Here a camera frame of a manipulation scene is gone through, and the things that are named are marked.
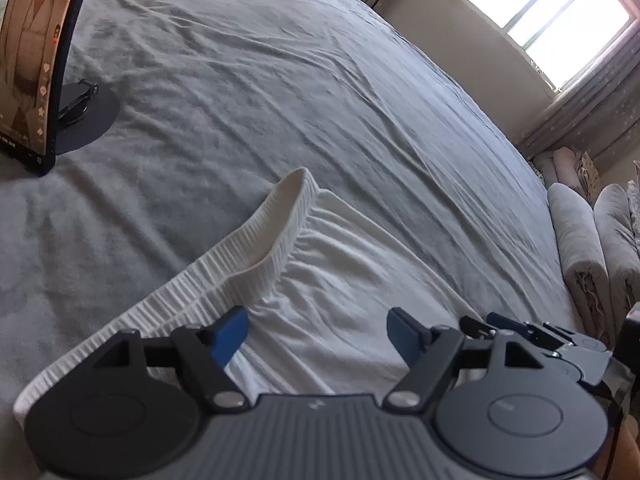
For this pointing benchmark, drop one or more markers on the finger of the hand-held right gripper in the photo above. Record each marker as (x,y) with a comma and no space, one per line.
(477,326)
(505,321)

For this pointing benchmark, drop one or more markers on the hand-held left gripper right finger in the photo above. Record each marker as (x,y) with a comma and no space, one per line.
(402,332)

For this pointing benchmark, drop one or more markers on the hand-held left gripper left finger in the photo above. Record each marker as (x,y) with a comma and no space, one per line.
(232,332)

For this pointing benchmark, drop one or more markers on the white pants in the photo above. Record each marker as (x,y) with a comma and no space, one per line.
(325,270)

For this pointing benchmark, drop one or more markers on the person's right forearm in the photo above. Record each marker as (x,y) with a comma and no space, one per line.
(631,455)

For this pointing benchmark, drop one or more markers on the pink cloth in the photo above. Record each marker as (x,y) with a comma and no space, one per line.
(565,165)

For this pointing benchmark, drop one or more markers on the patterned cloth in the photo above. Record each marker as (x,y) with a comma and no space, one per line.
(590,175)

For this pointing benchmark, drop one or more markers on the grey bed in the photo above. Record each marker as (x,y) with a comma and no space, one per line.
(250,85)

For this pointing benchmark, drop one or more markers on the black tablet stand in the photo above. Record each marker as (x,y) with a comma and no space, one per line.
(90,115)

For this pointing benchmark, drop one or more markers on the window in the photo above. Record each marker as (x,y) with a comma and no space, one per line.
(560,15)

